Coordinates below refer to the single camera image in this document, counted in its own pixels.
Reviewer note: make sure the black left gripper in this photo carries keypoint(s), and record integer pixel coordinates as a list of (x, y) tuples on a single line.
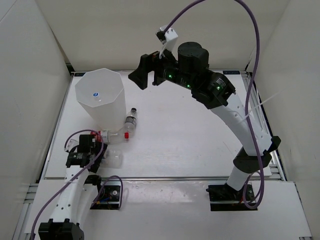
[(94, 167)]

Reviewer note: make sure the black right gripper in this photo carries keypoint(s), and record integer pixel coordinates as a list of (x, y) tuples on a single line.
[(150, 63)]

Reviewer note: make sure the blue orange label plastic bottle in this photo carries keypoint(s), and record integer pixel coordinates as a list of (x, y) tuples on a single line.
[(112, 158)]

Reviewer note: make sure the black label plastic bottle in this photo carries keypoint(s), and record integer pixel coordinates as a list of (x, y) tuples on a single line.
[(131, 121)]

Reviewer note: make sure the clear white cap plastic bottle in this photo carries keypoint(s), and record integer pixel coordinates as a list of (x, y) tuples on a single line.
[(97, 97)]

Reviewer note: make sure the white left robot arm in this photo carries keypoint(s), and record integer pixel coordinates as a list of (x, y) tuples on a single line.
[(75, 198)]

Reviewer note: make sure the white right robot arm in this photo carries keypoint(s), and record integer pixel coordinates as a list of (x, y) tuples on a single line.
[(215, 91)]

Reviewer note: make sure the white octagonal plastic bin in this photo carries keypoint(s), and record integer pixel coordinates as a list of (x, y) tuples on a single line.
[(101, 93)]

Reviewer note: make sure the red label plastic bottle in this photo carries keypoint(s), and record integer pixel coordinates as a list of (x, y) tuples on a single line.
[(111, 137)]

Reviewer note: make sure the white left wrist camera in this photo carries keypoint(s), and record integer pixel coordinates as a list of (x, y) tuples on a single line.
[(71, 146)]

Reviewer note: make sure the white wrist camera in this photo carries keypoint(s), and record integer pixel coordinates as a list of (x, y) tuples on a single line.
[(71, 146), (168, 38)]

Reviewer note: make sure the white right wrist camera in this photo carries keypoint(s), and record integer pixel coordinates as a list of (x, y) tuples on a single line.
[(168, 38)]

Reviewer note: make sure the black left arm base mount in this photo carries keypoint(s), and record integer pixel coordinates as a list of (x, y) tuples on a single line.
[(111, 197)]

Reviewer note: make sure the aluminium table edge rail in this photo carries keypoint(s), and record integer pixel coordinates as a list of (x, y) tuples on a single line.
[(275, 165)]

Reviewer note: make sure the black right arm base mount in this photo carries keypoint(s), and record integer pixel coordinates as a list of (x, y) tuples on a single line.
[(225, 199)]

